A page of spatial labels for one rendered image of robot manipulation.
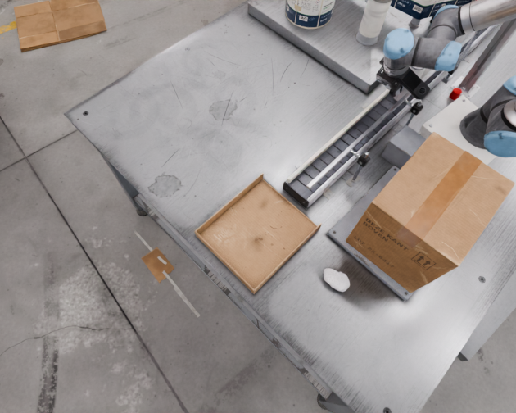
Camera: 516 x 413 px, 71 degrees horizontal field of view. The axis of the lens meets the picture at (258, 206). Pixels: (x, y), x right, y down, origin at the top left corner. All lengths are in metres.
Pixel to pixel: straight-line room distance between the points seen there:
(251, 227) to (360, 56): 0.85
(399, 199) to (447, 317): 0.43
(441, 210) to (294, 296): 0.46
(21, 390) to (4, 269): 0.63
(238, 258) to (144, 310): 0.97
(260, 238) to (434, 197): 0.51
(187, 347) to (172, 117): 1.11
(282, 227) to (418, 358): 0.53
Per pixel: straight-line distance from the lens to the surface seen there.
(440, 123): 1.46
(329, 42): 1.65
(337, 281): 1.10
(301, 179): 1.19
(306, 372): 1.69
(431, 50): 1.13
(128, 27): 3.25
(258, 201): 1.19
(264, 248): 1.13
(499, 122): 1.26
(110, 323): 2.04
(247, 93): 1.48
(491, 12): 1.21
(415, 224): 0.93
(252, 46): 1.67
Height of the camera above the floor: 1.89
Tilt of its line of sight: 64 degrees down
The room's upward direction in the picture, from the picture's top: 3 degrees clockwise
